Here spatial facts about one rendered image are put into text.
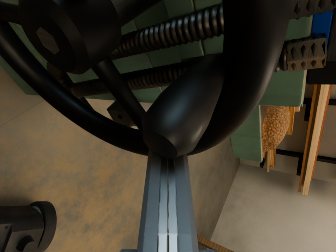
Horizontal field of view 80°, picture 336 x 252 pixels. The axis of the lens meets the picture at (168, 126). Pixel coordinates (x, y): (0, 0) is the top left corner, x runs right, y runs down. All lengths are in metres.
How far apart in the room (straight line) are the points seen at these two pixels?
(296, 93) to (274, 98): 0.02
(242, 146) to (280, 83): 0.25
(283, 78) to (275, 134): 0.23
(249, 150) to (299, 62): 0.29
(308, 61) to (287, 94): 0.05
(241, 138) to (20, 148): 0.88
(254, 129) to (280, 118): 0.07
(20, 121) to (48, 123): 0.11
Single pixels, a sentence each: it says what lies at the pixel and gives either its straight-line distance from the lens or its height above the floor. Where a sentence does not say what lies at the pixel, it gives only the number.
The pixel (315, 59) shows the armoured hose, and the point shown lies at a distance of 0.19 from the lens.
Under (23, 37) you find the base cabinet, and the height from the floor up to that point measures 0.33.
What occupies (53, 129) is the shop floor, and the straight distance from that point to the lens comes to 1.09.
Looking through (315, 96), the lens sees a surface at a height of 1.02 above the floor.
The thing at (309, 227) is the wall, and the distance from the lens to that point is 3.73.
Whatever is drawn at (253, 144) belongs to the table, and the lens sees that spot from 0.44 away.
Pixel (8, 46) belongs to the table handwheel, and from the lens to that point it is 0.29.
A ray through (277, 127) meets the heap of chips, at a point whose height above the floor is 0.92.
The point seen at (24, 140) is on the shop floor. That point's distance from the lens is 1.05.
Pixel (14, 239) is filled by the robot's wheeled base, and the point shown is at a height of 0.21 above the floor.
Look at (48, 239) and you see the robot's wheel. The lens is 1.01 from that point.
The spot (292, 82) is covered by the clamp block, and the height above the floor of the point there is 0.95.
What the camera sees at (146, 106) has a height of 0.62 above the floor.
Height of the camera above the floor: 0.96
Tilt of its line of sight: 34 degrees down
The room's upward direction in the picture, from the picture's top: 98 degrees clockwise
